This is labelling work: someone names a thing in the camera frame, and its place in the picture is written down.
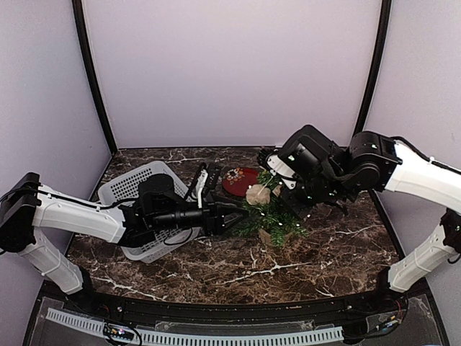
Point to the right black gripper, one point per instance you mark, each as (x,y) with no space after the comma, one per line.
(298,207)

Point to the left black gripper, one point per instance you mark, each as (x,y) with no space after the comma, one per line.
(215,222)

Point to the beige fluffy ornament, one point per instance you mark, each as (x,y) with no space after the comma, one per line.
(259,194)

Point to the red floral plate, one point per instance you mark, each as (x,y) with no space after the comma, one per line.
(238,180)

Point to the small potted christmas tree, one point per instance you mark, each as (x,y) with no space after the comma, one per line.
(273,218)

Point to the white plastic basket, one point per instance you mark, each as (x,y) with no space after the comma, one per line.
(153,197)

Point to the small seashell ornament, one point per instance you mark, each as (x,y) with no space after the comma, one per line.
(277,190)

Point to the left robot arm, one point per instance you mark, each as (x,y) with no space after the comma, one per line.
(131,222)

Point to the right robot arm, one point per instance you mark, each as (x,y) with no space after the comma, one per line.
(316,170)

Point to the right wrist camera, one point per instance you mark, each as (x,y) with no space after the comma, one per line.
(268,159)

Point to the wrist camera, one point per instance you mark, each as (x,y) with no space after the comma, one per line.
(205,180)
(268,159)

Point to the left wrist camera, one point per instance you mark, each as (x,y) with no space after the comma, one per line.
(205,180)

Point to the black front rail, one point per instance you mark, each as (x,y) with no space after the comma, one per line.
(353,309)

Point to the white cable duct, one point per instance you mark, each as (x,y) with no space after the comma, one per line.
(175,333)

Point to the right black frame post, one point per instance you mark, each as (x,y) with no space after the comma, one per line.
(377,54)

